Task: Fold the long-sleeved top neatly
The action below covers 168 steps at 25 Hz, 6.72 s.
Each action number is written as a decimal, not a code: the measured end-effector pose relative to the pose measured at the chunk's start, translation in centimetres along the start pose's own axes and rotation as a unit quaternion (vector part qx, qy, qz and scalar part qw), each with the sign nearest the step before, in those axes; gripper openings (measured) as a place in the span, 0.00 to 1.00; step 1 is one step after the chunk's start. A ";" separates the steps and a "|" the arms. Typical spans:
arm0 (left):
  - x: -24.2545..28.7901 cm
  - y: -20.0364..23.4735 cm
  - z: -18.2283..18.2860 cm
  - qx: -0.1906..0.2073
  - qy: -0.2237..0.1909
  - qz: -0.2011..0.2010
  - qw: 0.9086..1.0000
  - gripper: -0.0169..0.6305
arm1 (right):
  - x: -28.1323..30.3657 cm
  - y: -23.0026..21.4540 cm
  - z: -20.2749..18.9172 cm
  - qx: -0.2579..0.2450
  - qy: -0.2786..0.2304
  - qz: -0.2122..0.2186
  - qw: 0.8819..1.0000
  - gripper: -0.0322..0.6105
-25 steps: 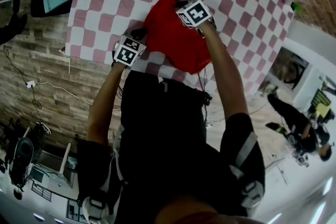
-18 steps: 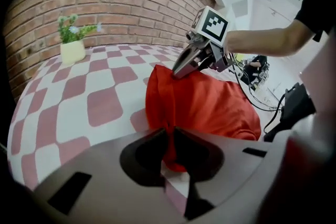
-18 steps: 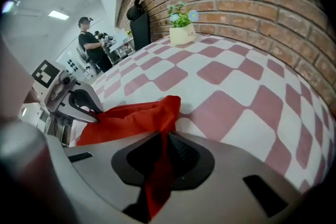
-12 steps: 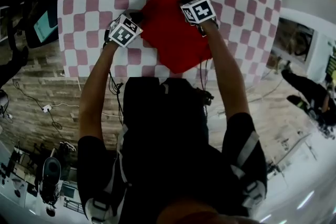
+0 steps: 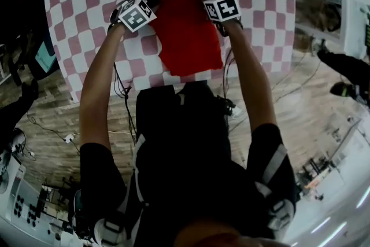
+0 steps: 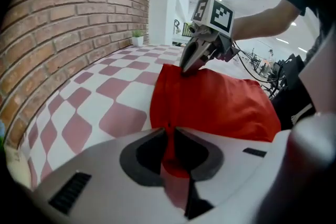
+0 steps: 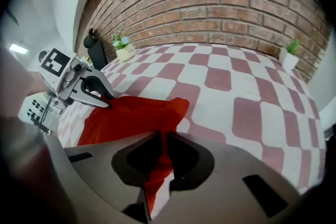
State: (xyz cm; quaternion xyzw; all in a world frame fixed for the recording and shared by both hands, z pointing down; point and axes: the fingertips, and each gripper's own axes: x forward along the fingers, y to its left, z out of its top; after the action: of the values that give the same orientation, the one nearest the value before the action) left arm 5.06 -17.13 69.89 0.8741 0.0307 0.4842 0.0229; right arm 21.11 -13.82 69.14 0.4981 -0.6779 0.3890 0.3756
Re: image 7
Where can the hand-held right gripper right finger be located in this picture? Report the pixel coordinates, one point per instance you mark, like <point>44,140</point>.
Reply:
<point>231,178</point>

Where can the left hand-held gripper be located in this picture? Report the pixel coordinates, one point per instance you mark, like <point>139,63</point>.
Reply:
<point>56,65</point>

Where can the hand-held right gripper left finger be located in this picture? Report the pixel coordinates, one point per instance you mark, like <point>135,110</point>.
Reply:
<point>105,165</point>

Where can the red sweatshirt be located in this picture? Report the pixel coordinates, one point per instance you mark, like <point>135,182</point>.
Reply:
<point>131,118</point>

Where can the person's left forearm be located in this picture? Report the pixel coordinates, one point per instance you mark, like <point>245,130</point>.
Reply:
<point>36,84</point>

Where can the black office chair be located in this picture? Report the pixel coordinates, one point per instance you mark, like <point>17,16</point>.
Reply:
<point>95,52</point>

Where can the cream pot blue flowers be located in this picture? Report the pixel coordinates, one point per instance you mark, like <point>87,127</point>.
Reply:
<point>126,51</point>

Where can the pink white checkered tablecloth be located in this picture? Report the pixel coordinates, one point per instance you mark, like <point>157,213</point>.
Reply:
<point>236,91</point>

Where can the ceiling light strip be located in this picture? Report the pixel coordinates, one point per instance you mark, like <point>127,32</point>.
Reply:
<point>18,48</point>

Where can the white pot green plant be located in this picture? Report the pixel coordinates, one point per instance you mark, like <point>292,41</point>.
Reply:
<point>288,59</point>

